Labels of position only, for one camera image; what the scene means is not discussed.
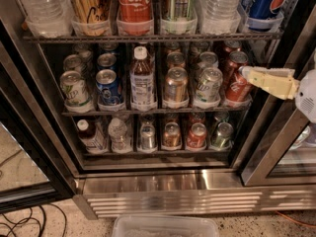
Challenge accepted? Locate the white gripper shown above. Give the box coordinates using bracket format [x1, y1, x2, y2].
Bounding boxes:
[239, 50, 316, 123]

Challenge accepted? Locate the clear water bottle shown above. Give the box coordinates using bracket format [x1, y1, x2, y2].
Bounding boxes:
[21, 0, 73, 39]
[197, 0, 241, 35]

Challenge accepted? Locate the red can middle shelf front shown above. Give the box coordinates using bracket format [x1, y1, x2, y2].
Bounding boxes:
[224, 71, 252, 108]

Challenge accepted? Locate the red can shelf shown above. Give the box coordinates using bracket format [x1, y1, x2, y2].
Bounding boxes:
[186, 122, 207, 149]
[224, 71, 252, 108]

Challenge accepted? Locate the green can bottom shelf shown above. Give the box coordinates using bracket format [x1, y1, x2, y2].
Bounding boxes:
[210, 122, 234, 150]

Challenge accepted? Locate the red can bottom shelf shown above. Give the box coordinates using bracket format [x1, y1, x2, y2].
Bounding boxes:
[186, 122, 207, 149]

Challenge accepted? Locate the gold can middle shelf front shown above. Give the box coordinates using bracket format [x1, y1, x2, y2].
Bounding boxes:
[163, 67, 189, 109]

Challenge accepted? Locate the gold can shelf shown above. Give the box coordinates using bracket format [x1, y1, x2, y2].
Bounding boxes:
[71, 0, 111, 37]
[163, 67, 189, 109]
[162, 122, 181, 148]

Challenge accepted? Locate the gold can bottom shelf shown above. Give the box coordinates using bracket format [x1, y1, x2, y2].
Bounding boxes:
[162, 122, 181, 148]

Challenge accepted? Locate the brown tea bottle white cap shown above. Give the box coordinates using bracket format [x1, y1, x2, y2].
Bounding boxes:
[129, 45, 155, 111]

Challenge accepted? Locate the silver can bottom shelf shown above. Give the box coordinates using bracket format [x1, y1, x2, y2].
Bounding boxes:
[139, 124, 157, 152]

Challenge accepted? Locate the stainless steel drinks fridge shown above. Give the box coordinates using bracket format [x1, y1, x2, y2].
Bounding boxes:
[0, 0, 315, 219]

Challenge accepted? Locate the small water bottle bottom shelf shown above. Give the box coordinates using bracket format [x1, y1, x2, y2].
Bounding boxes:
[108, 118, 132, 154]

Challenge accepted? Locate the blue can middle shelf front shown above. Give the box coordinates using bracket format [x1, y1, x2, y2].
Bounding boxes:
[96, 69, 124, 112]

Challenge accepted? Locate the brown bottle bottom left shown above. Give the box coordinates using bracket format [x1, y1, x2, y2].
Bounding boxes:
[77, 119, 107, 154]

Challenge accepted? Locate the gold can top shelf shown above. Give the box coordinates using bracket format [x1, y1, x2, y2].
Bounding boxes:
[71, 0, 111, 37]

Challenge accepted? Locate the left glass fridge door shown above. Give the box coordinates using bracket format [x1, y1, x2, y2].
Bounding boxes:
[0, 42, 77, 214]

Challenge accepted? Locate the red can second row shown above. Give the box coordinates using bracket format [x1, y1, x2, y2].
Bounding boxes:
[223, 51, 249, 84]

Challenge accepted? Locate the green white can middle right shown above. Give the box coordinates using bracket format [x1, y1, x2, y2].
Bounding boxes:
[194, 67, 223, 108]

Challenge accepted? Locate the green white can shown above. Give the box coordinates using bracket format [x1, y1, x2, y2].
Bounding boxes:
[60, 70, 94, 114]
[194, 67, 223, 108]

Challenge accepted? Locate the silver can second row right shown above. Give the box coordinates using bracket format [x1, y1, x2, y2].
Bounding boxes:
[197, 51, 218, 67]

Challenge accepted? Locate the blue Pepsi can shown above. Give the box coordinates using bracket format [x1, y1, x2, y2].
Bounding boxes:
[241, 0, 285, 32]

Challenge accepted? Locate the gold can second row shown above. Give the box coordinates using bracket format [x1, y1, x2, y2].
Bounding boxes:
[167, 52, 186, 68]

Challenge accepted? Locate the green silver tall can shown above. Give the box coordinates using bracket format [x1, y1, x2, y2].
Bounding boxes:
[161, 0, 198, 35]

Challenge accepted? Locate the red Coca-Cola can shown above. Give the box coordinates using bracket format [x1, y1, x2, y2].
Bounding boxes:
[118, 0, 153, 36]

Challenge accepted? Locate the blue can second row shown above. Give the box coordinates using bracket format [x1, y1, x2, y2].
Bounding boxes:
[97, 53, 117, 71]

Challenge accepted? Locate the green white can front left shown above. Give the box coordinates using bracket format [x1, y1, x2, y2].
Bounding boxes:
[60, 70, 94, 114]

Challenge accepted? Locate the clear plastic bin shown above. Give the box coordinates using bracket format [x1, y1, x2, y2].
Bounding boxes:
[112, 214, 219, 237]

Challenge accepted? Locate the silver can behind left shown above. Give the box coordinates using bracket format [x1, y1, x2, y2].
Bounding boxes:
[63, 54, 87, 75]

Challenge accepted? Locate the orange cable on floor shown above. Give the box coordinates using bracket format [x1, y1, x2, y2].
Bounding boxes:
[275, 210, 316, 229]

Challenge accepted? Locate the black cable on floor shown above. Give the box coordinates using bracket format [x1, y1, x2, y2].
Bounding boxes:
[0, 203, 68, 237]

